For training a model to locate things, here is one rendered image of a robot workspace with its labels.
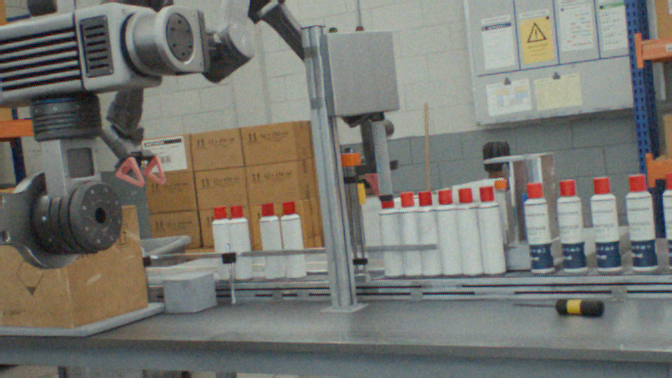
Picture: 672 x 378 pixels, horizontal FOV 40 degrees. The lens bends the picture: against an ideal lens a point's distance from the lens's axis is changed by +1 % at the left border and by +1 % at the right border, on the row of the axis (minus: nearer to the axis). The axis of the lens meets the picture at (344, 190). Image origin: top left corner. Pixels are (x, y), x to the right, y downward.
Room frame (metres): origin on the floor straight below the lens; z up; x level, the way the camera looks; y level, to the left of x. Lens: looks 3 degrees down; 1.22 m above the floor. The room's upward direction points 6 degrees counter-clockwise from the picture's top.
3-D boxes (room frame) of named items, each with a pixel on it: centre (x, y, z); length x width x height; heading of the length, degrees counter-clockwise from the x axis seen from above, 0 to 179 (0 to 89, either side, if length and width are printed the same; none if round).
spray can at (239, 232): (2.48, 0.30, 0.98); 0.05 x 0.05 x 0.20
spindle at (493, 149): (2.72, -0.46, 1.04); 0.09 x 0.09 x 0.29
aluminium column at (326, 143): (2.15, 0.03, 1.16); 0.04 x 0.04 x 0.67; 59
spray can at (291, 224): (2.39, 0.15, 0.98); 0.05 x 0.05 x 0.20
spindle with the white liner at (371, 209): (2.57, -0.08, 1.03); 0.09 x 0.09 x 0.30
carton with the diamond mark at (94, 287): (2.36, 0.74, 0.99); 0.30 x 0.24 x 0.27; 54
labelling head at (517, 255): (2.15, -0.42, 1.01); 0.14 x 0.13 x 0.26; 59
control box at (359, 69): (2.16, -0.06, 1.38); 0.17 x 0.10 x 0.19; 114
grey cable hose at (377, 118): (2.12, -0.10, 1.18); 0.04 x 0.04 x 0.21
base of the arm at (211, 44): (1.83, 0.26, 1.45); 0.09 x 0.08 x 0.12; 66
